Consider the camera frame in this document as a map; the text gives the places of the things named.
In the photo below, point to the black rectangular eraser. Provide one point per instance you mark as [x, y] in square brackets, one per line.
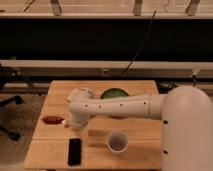
[74, 152]

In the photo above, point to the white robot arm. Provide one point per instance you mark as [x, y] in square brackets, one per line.
[186, 114]

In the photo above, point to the green bowl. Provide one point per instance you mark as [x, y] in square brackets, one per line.
[114, 93]

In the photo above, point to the white paper cup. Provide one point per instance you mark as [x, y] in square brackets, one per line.
[117, 141]

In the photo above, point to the brown red snack piece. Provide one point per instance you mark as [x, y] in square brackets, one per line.
[52, 120]

